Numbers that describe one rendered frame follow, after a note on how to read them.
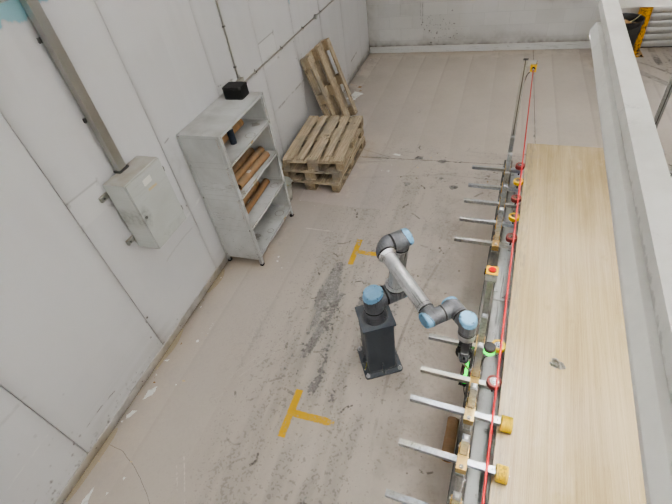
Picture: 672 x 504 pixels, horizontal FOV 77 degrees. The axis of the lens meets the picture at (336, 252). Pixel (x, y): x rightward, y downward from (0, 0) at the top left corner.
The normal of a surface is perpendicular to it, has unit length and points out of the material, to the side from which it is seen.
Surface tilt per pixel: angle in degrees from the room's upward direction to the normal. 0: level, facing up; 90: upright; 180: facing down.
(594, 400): 0
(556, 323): 0
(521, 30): 90
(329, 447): 0
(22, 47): 90
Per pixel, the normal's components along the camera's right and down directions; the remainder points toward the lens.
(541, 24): -0.30, 0.68
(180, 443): -0.13, -0.72
